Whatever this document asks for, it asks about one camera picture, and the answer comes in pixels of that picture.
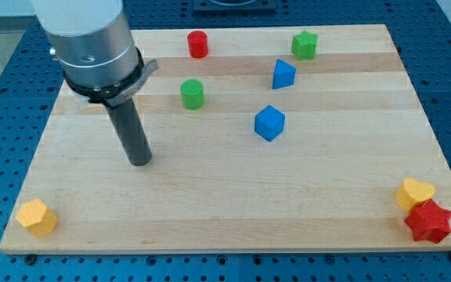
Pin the red cylinder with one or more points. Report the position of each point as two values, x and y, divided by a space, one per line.
197 44

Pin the yellow hexagon block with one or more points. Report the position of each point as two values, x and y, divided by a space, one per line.
37 218

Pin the blue triangular prism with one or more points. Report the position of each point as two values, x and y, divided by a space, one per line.
283 74

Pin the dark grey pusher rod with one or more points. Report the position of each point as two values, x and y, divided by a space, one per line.
127 124

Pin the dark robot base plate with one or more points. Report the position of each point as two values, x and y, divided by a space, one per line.
209 6

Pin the green star block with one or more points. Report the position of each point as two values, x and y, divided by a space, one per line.
304 45

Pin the blue cube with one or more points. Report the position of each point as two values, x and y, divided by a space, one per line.
269 123

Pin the red star block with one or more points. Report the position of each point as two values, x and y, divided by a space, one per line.
429 222

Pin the wooden board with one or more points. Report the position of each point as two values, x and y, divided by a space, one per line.
354 130

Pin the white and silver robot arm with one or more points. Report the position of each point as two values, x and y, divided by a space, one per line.
94 45

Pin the green cylinder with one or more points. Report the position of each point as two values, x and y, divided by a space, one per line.
192 93

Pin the yellow heart block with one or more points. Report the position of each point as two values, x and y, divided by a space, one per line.
412 193

